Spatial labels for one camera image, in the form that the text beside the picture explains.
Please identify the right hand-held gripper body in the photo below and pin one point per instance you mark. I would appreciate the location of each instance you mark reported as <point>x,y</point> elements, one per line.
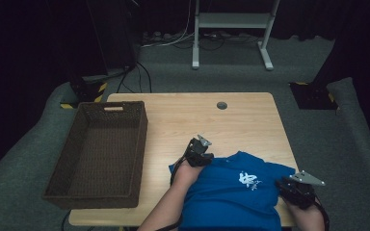
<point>302,192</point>

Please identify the white metal stand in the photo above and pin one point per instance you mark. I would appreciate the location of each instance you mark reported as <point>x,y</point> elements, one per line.
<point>231,20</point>

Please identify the blue t-shirt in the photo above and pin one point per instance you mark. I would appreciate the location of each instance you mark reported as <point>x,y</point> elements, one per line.
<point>231,199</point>

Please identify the person's right hand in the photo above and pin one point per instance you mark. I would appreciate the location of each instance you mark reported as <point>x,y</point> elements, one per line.
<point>305,218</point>

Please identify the black stand base plate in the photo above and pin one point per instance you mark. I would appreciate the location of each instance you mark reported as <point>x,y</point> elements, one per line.
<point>311,96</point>

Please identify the brown wicker basket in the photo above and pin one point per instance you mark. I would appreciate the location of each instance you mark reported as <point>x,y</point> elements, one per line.
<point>102,154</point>

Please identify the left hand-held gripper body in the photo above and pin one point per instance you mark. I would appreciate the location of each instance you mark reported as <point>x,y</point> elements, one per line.
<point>195,152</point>

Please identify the black stand base striped tape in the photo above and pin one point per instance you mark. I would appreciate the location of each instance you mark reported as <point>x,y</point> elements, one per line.
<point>83,91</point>

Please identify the black equipment case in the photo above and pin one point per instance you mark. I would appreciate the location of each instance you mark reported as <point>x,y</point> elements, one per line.
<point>122,48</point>

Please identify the power strip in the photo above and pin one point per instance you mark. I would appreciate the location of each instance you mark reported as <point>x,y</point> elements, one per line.
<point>155,34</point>

